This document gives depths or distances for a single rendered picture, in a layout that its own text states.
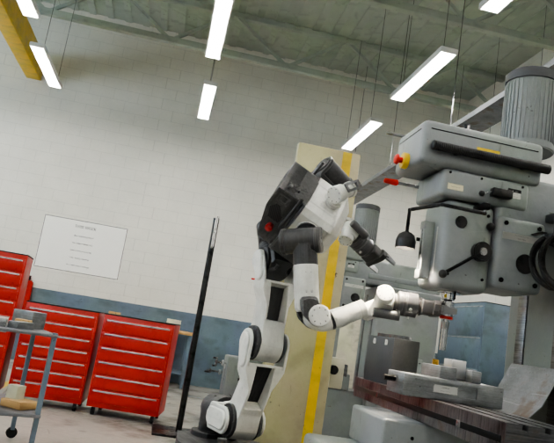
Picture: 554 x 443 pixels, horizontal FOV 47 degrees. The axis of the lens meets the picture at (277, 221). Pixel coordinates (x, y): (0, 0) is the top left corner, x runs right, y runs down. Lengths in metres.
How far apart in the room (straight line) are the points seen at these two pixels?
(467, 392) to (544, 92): 1.16
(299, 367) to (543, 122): 2.15
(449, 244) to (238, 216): 9.23
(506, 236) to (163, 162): 9.52
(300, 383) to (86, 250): 7.73
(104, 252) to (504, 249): 9.40
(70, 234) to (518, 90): 9.50
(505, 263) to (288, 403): 2.01
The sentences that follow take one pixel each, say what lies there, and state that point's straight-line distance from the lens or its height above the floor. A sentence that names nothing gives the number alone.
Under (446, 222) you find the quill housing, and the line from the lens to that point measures 2.31.
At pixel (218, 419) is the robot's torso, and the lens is 2.76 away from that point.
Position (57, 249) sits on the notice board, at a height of 1.90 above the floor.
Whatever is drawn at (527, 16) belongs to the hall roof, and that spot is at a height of 6.20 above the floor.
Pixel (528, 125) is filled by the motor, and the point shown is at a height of 1.97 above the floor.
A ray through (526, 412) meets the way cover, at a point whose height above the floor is 0.94.
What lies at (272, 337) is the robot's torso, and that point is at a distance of 2.62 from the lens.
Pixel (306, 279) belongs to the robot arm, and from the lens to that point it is 2.24.
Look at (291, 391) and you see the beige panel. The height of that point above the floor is 0.74.
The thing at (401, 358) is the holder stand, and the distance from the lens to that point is 2.62.
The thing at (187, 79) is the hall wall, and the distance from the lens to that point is 11.95.
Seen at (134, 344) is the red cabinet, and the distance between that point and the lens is 6.65.
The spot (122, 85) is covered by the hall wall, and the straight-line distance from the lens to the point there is 11.90.
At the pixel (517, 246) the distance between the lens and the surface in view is 2.39.
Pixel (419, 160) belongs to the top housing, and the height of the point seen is 1.74.
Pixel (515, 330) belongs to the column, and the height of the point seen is 1.23.
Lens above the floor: 1.06
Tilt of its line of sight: 10 degrees up
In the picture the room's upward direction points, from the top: 9 degrees clockwise
